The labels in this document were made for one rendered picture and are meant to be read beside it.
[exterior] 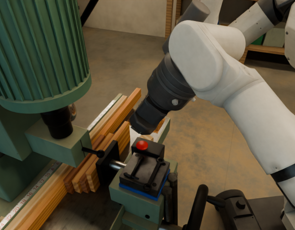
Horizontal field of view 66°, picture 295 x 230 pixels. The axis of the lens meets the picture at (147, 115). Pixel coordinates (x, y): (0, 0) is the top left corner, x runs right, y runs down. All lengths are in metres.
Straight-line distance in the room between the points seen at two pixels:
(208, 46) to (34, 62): 0.25
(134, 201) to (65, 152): 0.20
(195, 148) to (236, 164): 0.34
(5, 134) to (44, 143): 0.08
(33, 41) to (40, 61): 0.03
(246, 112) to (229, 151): 1.72
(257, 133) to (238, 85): 0.07
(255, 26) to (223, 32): 0.41
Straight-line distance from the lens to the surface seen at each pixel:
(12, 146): 0.62
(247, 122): 0.32
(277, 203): 1.65
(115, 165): 0.62
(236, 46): 0.40
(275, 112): 0.32
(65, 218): 0.64
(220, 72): 0.31
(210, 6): 0.77
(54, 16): 0.38
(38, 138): 0.59
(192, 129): 2.14
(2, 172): 0.76
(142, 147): 0.57
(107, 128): 0.75
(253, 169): 1.98
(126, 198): 0.59
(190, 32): 0.34
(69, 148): 0.54
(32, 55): 0.38
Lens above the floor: 1.45
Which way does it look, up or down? 40 degrees down
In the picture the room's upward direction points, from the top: straight up
